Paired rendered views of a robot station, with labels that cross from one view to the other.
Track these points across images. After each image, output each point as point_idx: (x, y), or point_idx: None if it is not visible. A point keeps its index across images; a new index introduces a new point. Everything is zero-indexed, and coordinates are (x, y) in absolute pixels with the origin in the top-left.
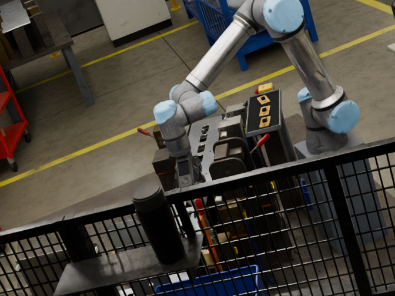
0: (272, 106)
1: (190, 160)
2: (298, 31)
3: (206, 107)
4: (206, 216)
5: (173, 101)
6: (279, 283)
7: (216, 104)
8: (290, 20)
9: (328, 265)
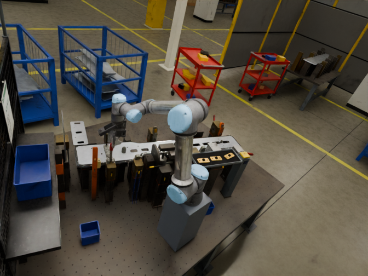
0: (222, 161)
1: (114, 127)
2: (177, 134)
3: (127, 116)
4: (111, 151)
5: (122, 98)
6: (134, 205)
7: (132, 120)
8: (174, 125)
9: (148, 225)
